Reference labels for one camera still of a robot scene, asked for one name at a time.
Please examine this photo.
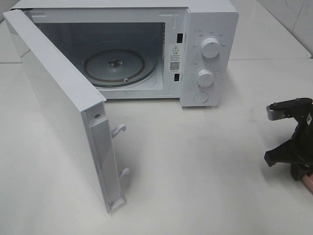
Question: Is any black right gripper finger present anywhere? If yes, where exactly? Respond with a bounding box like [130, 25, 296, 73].
[265, 143, 303, 167]

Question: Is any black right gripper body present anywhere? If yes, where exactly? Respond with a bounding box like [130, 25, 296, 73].
[266, 98, 313, 181]

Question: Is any pink round plate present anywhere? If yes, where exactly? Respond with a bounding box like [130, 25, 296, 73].
[301, 173, 313, 193]

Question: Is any round white door button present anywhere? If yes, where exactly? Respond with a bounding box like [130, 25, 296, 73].
[193, 92, 208, 104]

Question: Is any white microwave door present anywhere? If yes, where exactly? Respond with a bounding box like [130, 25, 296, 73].
[4, 10, 129, 212]

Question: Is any lower white timer knob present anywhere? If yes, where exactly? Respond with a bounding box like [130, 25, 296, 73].
[197, 69, 215, 87]

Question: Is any upper white round knob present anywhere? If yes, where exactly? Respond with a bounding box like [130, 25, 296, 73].
[201, 37, 220, 59]

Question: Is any white microwave oven body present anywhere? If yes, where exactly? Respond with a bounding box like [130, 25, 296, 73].
[9, 0, 239, 107]

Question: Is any white warning label sticker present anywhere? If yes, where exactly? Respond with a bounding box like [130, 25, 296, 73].
[168, 44, 183, 72]

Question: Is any glass microwave turntable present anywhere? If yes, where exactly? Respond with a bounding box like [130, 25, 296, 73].
[83, 41, 158, 88]

